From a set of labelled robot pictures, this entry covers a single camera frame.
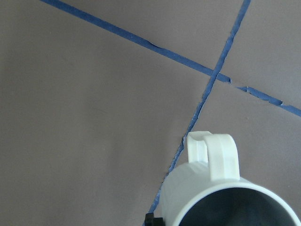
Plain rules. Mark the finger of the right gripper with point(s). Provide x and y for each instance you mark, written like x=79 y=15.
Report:
x=151 y=220

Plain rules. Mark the white ribbed HOME mug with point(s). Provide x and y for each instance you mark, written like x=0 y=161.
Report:
x=209 y=191

